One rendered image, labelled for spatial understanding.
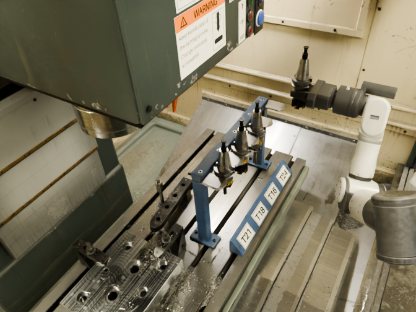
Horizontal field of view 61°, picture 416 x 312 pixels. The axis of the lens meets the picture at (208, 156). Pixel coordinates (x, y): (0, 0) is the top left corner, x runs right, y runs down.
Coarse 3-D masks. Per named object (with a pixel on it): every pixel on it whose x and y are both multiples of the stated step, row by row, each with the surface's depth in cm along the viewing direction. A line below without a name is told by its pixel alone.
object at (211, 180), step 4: (208, 172) 106; (204, 176) 105; (208, 176) 105; (212, 176) 105; (216, 176) 104; (220, 176) 104; (204, 180) 104; (208, 180) 103; (212, 180) 103; (216, 180) 103; (220, 180) 103; (224, 180) 103; (204, 184) 103; (208, 184) 102; (212, 184) 102; (216, 184) 102; (220, 184) 102; (224, 184) 102; (212, 188) 102; (216, 188) 101; (220, 188) 101
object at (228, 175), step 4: (216, 164) 108; (232, 164) 107; (216, 168) 106; (232, 168) 106; (216, 172) 105; (220, 172) 104; (224, 172) 104; (228, 172) 104; (232, 172) 104; (224, 176) 104; (228, 176) 105; (232, 176) 106
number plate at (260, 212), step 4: (260, 204) 130; (256, 208) 128; (260, 208) 129; (264, 208) 131; (256, 212) 128; (260, 212) 129; (264, 212) 130; (252, 216) 126; (256, 216) 127; (260, 216) 128; (264, 216) 130; (256, 220) 127; (260, 220) 128; (260, 224) 127
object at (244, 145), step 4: (236, 132) 109; (240, 132) 108; (244, 132) 108; (236, 136) 110; (240, 136) 108; (244, 136) 109; (236, 140) 110; (240, 140) 109; (244, 140) 109; (236, 144) 111; (240, 144) 110; (244, 144) 110; (236, 148) 111; (240, 148) 111; (244, 148) 111
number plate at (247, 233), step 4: (248, 224) 124; (244, 228) 122; (248, 228) 123; (240, 232) 121; (244, 232) 122; (248, 232) 123; (252, 232) 124; (240, 236) 120; (244, 236) 121; (248, 236) 122; (252, 236) 123; (240, 240) 120; (244, 240) 121; (248, 240) 122; (244, 244) 120; (248, 244) 121; (244, 248) 120
